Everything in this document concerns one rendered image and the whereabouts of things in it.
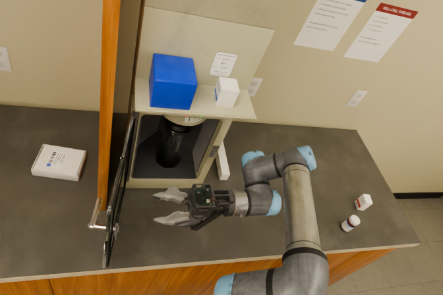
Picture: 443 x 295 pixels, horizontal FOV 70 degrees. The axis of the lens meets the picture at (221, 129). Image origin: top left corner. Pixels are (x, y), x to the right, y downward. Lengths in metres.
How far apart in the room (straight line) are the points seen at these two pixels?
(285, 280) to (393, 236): 1.11
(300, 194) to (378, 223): 0.94
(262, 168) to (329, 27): 0.76
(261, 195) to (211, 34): 0.46
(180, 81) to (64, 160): 0.72
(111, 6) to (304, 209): 0.60
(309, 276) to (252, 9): 0.58
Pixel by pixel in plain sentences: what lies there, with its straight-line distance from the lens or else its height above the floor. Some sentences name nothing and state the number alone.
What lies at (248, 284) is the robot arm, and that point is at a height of 1.43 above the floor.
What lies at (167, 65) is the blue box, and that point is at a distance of 0.78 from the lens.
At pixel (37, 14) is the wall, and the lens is 1.32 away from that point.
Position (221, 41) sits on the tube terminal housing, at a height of 1.66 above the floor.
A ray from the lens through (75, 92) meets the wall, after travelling 1.52.
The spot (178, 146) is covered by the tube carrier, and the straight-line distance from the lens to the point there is 1.18.
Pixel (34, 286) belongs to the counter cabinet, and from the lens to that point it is 1.41.
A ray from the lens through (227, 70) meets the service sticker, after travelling 0.88.
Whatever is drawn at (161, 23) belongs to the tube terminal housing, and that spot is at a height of 1.68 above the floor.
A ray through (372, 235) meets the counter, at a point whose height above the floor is 0.94.
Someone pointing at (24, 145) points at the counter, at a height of 0.94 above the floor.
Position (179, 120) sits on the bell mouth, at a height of 1.33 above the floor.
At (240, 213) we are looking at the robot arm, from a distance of 0.92.
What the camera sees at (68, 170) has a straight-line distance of 1.31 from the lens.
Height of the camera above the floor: 2.07
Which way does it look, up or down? 45 degrees down
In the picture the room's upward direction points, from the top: 24 degrees clockwise
